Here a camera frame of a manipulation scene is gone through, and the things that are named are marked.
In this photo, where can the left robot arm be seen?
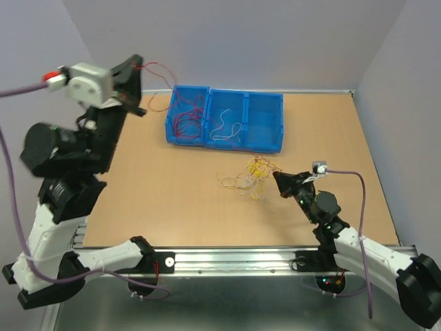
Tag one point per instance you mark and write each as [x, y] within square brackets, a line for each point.
[69, 163]

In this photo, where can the left blue bin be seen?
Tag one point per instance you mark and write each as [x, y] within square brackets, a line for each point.
[185, 120]

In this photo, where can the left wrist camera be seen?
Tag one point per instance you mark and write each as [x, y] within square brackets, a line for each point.
[87, 83]

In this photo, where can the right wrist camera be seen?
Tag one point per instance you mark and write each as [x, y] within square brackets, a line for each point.
[318, 170]

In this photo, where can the middle blue bin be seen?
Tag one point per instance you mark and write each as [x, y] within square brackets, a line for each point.
[225, 120]

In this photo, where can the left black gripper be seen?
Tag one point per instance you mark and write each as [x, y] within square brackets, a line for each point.
[130, 83]

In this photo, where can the aluminium front rail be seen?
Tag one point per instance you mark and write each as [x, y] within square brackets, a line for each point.
[241, 259]

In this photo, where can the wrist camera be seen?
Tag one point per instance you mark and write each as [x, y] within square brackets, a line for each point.
[318, 170]
[87, 83]

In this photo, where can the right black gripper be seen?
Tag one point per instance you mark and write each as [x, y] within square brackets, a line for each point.
[289, 183]

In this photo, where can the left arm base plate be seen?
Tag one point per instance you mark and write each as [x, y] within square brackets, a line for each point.
[159, 262]

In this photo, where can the blue bin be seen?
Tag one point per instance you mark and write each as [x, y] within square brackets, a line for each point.
[185, 120]
[264, 123]
[225, 120]

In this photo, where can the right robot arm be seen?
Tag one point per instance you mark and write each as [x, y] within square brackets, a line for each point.
[414, 282]

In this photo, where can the right blue bin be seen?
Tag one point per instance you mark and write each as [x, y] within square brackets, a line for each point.
[264, 123]

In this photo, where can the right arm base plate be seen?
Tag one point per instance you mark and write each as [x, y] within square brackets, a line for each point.
[314, 261]

